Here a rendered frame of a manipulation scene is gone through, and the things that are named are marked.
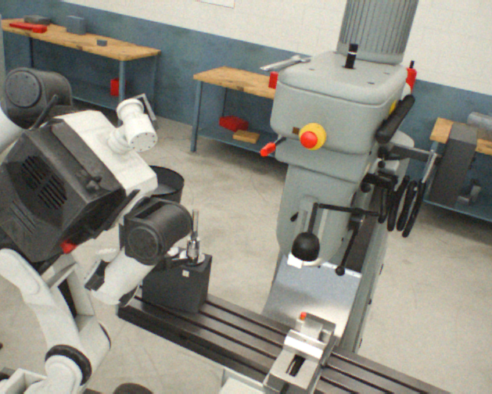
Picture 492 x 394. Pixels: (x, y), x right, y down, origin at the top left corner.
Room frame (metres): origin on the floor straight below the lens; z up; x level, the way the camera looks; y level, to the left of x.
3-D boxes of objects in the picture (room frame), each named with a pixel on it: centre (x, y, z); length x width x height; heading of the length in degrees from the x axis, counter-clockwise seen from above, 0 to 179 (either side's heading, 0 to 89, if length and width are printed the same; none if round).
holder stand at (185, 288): (1.48, 0.20, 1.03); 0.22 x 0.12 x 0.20; 80
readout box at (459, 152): (1.47, -0.63, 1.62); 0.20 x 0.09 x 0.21; 159
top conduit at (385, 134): (1.29, -0.36, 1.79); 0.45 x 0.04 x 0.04; 159
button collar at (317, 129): (1.09, -0.13, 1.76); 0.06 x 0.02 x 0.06; 69
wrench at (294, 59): (1.20, -0.04, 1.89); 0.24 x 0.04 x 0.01; 157
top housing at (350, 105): (1.32, -0.22, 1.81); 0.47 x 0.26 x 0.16; 159
